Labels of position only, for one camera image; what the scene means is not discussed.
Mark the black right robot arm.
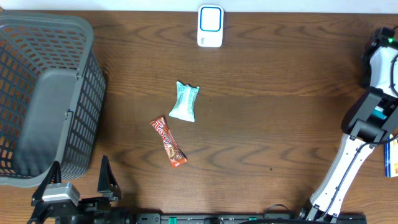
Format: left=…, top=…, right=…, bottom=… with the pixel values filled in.
left=297, top=27, right=397, bottom=223

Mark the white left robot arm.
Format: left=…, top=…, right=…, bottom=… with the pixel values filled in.
left=27, top=156, right=136, bottom=224

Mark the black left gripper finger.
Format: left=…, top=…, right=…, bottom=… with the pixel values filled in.
left=32, top=161, right=62, bottom=201
left=97, top=155, right=121, bottom=201

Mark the red chocolate bar wrapper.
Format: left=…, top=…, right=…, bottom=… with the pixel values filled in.
left=150, top=116, right=187, bottom=168

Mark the yellow snack bag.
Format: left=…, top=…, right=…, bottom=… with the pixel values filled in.
left=384, top=139, right=398, bottom=177

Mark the light green wet wipes pack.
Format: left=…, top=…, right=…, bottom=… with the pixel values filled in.
left=169, top=81, right=200, bottom=123

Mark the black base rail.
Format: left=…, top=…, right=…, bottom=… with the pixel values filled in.
left=133, top=204, right=368, bottom=224

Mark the blue mouthwash bottle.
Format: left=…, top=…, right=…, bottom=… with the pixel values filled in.
left=372, top=106, right=387, bottom=120

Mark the white barcode scanner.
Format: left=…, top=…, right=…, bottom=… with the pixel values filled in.
left=197, top=5, right=224, bottom=48

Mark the grey plastic shopping basket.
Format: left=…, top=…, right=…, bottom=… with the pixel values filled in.
left=1, top=11, right=106, bottom=187

